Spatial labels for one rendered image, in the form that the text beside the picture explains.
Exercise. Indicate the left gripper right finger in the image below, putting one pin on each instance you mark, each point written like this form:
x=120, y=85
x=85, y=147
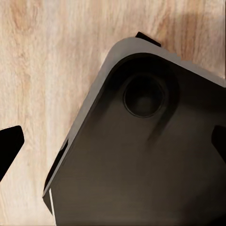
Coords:
x=218, y=139

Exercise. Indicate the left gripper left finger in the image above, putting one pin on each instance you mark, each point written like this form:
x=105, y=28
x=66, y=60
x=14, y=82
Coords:
x=11, y=141

